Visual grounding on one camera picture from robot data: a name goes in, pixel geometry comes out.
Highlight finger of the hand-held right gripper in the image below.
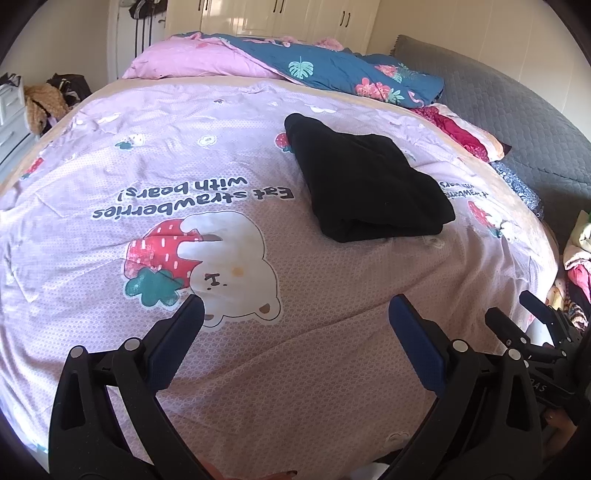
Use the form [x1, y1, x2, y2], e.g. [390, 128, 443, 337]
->
[485, 307, 550, 363]
[519, 290, 567, 331]

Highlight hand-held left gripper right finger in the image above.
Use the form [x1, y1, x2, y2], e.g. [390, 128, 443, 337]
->
[389, 294, 542, 480]

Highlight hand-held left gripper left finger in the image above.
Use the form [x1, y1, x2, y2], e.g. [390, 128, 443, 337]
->
[48, 294, 206, 480]

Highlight black long-sleeve sweater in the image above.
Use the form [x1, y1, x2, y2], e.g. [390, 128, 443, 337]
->
[284, 113, 457, 243]

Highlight colourful clothes pile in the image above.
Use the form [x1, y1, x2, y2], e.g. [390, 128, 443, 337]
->
[549, 210, 591, 328]

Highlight person's right hand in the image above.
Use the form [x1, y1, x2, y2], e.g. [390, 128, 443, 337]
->
[544, 408, 580, 455]

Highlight person's left hand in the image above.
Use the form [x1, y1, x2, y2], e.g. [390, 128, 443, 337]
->
[203, 464, 297, 480]

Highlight blue patterned pillow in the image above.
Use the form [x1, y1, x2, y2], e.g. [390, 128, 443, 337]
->
[492, 159, 546, 217]

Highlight pink printed bedsheet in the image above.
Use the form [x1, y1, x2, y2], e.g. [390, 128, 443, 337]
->
[0, 78, 561, 480]

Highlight red patterned pillow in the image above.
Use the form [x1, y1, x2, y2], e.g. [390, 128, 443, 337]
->
[413, 104, 512, 162]

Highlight grey quilted headboard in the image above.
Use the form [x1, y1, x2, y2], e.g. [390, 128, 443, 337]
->
[392, 34, 591, 250]

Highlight beige cloth pile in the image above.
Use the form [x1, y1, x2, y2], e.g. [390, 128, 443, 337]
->
[24, 83, 70, 136]

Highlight white drawer cabinet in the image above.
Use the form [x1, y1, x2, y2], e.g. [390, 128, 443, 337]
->
[0, 74, 35, 162]

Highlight black bag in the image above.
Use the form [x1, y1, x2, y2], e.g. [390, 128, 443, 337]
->
[46, 73, 92, 109]

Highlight pink pillow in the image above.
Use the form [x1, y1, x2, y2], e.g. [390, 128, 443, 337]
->
[121, 32, 289, 83]

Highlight blue floral duvet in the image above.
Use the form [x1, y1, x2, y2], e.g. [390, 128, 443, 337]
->
[222, 34, 445, 109]

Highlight white door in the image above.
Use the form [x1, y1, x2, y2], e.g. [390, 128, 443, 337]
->
[108, 0, 169, 79]

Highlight hanging bags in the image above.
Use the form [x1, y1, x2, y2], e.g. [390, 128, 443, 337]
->
[128, 0, 167, 19]

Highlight cream wardrobe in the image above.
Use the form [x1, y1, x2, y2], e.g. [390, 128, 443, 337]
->
[164, 0, 382, 47]

